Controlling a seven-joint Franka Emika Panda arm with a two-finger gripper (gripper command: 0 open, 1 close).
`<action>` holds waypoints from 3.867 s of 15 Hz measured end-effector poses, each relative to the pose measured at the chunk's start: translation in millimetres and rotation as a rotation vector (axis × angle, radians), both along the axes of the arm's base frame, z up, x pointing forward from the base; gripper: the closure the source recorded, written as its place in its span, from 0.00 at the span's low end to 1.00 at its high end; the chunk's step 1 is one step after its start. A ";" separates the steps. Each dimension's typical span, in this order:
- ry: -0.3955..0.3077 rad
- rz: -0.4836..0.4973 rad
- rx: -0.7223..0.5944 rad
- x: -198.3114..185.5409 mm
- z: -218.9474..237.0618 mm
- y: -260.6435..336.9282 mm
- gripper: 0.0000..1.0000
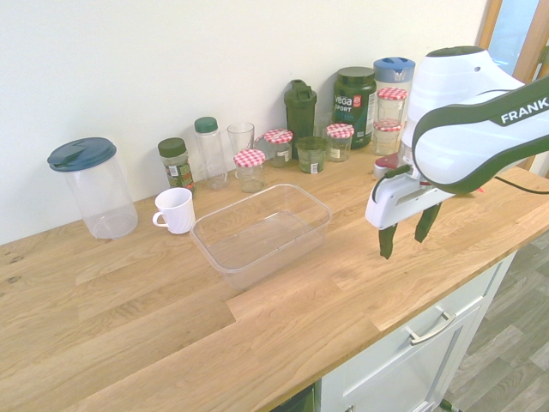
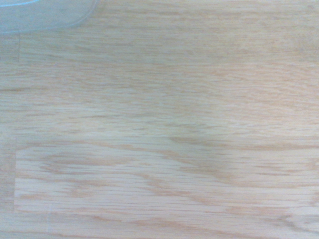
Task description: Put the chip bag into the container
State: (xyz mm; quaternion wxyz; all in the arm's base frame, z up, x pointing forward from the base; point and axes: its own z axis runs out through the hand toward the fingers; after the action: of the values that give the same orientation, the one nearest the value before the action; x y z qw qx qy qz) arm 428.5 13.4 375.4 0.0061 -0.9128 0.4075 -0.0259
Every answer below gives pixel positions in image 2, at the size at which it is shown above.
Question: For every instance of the clear plastic container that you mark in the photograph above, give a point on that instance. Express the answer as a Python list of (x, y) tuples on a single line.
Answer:
[(37, 12)]

